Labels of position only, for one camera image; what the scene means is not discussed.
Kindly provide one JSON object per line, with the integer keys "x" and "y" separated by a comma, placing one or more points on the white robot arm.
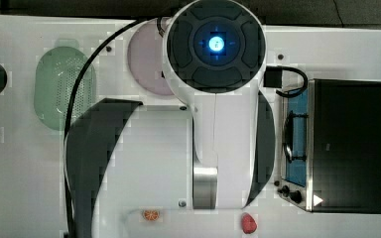
{"x": 214, "y": 60}

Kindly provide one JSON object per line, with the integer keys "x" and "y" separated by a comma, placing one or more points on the pink round plate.
{"x": 145, "y": 59}

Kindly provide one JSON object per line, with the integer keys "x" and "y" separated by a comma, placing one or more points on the orange slice toy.
{"x": 151, "y": 215}

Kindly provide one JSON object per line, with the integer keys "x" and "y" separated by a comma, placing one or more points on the red strawberry toy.
{"x": 248, "y": 223}

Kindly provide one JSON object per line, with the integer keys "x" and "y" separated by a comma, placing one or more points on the green plastic colander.
{"x": 56, "y": 73}

